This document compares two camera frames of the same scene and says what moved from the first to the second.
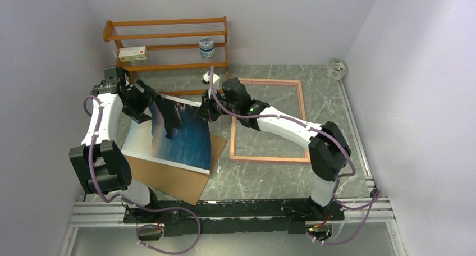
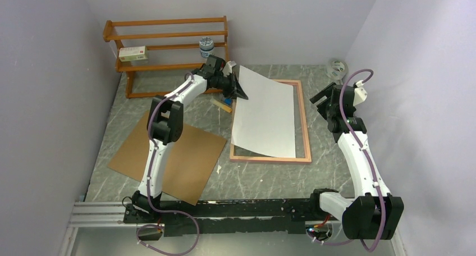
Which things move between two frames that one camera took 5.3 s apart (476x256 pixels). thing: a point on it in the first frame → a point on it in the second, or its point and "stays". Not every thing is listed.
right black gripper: x=206 y=111 → x=327 y=92
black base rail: x=208 y=218 stays
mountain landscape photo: x=189 y=148 → x=265 y=122
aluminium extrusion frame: x=110 y=212 stays
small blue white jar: x=206 y=48 stays
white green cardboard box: x=133 y=53 stays
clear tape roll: x=337 y=69 stays
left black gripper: x=146 y=96 → x=234 y=86
